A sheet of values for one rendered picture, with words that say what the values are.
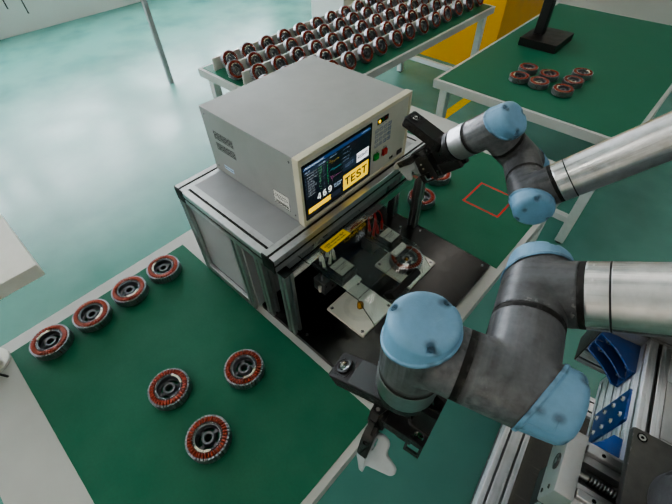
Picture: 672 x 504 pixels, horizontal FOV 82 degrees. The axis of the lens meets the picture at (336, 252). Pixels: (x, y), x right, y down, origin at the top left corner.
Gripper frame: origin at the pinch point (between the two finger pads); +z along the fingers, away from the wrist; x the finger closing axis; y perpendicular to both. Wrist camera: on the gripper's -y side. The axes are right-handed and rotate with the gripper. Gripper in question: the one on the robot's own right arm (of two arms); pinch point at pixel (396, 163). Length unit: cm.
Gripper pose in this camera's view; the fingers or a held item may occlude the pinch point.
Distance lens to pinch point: 110.0
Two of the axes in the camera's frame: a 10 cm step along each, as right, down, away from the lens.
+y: 5.3, 8.2, 2.0
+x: 6.8, -5.6, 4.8
